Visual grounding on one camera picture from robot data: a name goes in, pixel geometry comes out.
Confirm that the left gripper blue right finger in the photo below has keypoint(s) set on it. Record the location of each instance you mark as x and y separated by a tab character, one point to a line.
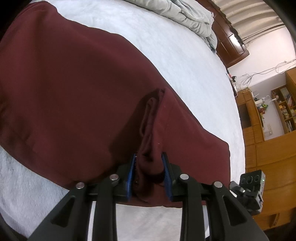
209	212

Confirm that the wooden desk cabinet unit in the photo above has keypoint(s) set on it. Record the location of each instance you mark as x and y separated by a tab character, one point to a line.
275	157

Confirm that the grey quilted comforter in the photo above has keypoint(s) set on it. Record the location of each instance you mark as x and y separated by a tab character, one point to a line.
189	14

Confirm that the maroon pants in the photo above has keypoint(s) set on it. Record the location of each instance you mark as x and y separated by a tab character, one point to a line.
78	102

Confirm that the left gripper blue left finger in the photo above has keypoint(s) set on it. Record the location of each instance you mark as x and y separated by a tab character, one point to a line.
69	219

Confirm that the beige curtain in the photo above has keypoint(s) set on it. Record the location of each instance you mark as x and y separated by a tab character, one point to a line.
250	18

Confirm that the dark wooden headboard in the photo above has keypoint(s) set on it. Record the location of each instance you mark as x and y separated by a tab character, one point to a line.
230	47

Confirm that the wooden wall shelf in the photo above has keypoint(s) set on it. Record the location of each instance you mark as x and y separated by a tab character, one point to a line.
285	105

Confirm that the white bed sheet mattress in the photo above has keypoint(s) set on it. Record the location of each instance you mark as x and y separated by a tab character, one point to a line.
195	73

